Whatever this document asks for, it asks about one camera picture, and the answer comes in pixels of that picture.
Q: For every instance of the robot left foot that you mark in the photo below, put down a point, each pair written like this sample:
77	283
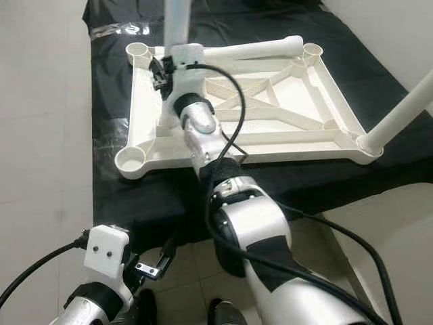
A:
144	308

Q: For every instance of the white plastic table leg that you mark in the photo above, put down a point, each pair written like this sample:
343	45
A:
178	20
257	47
399	115

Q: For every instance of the long clear tape strip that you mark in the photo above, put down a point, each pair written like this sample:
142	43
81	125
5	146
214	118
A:
116	30

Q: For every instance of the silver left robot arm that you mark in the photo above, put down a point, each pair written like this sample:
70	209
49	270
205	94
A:
95	308

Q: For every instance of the crumpled clear tape patch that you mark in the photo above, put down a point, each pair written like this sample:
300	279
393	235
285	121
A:
116	135

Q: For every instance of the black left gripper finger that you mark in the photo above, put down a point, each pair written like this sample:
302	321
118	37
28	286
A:
166	252

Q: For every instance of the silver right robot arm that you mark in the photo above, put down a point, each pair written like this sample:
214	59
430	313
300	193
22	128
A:
257	230

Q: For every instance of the black tablecloth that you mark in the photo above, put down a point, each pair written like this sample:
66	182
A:
345	40

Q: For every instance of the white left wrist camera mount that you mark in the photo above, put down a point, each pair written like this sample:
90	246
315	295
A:
108	254

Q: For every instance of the speckled grey right wrist camera mount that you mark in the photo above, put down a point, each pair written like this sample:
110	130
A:
186	71

